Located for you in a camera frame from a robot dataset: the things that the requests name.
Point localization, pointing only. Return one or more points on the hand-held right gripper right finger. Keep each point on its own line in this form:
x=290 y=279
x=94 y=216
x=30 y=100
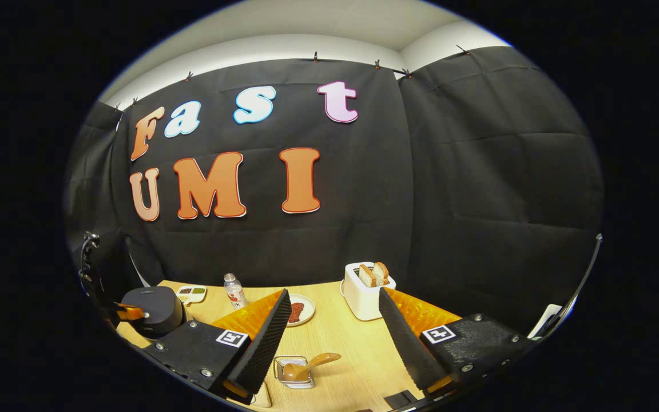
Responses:
x=409 y=343

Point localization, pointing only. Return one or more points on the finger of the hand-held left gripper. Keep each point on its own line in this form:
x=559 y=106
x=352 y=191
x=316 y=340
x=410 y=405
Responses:
x=130 y=312

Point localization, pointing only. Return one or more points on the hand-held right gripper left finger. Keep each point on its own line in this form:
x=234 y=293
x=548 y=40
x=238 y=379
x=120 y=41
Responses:
x=264 y=343

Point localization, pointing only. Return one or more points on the dark grey rice cooker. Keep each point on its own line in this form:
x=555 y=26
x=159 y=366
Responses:
x=155 y=312

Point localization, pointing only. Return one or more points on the wooden spoon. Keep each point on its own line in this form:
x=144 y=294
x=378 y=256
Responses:
x=309 y=366

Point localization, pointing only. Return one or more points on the red meat piece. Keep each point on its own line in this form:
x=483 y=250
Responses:
x=296 y=312

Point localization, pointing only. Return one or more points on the black table clamp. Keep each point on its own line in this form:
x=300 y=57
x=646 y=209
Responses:
x=401 y=399

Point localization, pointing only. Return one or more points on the clear bottle with red label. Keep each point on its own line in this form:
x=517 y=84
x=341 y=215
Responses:
x=235 y=294

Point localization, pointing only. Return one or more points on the white round plate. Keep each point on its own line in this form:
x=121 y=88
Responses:
x=308 y=306

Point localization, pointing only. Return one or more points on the white toaster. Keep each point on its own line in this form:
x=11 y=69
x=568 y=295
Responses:
x=364 y=303

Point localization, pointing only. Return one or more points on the white divided dish of beans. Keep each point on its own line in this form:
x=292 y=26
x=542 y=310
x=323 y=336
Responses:
x=191 y=294

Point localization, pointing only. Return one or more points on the toasted bread slice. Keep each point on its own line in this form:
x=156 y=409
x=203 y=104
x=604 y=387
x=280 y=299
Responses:
x=366 y=276
x=381 y=272

